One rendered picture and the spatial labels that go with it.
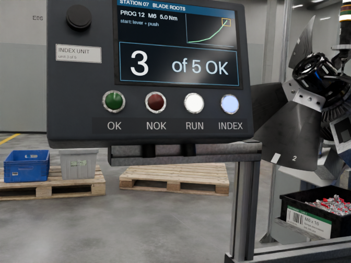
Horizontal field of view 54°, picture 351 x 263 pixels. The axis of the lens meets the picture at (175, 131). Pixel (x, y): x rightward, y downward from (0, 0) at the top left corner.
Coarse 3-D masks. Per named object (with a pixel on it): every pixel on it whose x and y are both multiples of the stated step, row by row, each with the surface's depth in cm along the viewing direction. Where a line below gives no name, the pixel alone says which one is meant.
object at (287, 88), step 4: (288, 80) 120; (292, 80) 119; (284, 84) 121; (288, 84) 120; (292, 84) 119; (296, 84) 118; (284, 88) 122; (288, 88) 121; (292, 88) 119; (296, 88) 119; (300, 88) 118; (288, 92) 121; (296, 92) 119; (288, 96) 121; (292, 96) 120; (288, 100) 121; (292, 100) 120
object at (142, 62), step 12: (120, 48) 41; (132, 48) 41; (144, 48) 42; (156, 48) 42; (120, 60) 41; (132, 60) 41; (144, 60) 42; (156, 60) 42; (120, 72) 40; (132, 72) 41; (144, 72) 41; (156, 72) 42
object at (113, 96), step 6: (114, 90) 40; (108, 96) 39; (114, 96) 39; (120, 96) 39; (102, 102) 39; (108, 102) 39; (114, 102) 39; (120, 102) 39; (108, 108) 39; (114, 108) 39; (120, 108) 40
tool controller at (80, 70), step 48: (48, 0) 39; (96, 0) 41; (144, 0) 43; (192, 0) 45; (48, 48) 38; (96, 48) 40; (192, 48) 44; (240, 48) 46; (48, 96) 38; (96, 96) 39; (144, 96) 41; (240, 96) 45; (96, 144) 43; (144, 144) 46; (192, 144) 48
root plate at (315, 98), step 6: (300, 90) 111; (306, 90) 111; (306, 96) 110; (312, 96) 110; (318, 96) 110; (300, 102) 109; (306, 102) 109; (312, 102) 109; (324, 102) 108; (312, 108) 107; (318, 108) 107
